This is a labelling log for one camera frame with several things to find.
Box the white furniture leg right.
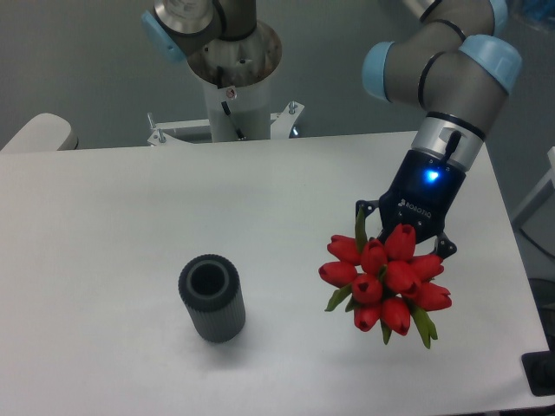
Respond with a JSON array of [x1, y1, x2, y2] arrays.
[[511, 147, 554, 229]]

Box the beige chair back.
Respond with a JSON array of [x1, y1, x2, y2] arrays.
[[1, 113, 79, 154]]

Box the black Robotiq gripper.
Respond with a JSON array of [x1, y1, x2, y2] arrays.
[[356, 150, 466, 259]]

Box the black device at table edge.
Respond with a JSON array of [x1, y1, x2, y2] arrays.
[[521, 351, 554, 397]]

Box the red tulip bouquet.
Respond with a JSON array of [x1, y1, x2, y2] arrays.
[[318, 207, 452, 348]]

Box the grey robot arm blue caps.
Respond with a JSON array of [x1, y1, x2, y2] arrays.
[[141, 1, 522, 258]]

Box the white metal base frame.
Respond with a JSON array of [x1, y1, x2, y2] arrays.
[[147, 101, 305, 146]]

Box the black cable on pedestal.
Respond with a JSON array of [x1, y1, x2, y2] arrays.
[[216, 65, 246, 141]]

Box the dark grey ribbed vase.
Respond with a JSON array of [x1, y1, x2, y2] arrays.
[[178, 254, 245, 343]]

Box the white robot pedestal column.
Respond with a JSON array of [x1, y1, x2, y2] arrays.
[[187, 21, 282, 126]]

